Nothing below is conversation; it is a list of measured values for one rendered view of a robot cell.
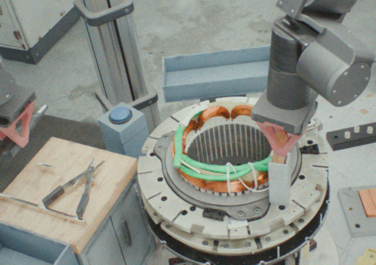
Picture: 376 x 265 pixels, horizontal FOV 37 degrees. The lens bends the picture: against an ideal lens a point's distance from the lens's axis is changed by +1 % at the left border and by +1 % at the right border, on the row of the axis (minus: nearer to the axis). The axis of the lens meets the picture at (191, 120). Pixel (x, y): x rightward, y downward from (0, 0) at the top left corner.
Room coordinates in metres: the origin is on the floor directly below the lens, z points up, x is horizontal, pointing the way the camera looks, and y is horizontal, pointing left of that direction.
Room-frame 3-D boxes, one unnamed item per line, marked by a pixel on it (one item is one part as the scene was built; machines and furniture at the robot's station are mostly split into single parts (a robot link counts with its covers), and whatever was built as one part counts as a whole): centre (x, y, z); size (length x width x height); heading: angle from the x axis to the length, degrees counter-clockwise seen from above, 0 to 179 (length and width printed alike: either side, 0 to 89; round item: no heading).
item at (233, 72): (0.96, -0.08, 0.92); 0.25 x 0.11 x 0.28; 86
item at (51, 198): (0.63, 0.25, 1.09); 0.04 x 0.01 x 0.02; 135
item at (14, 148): (0.66, 0.28, 1.18); 0.04 x 0.01 x 0.02; 150
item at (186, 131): (0.69, 0.01, 1.12); 0.06 x 0.02 x 0.04; 154
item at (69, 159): (0.68, 0.24, 1.05); 0.20 x 0.19 x 0.02; 150
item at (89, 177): (0.65, 0.19, 1.09); 0.06 x 0.01 x 0.01; 174
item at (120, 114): (0.88, 0.14, 1.04); 0.04 x 0.04 x 0.01
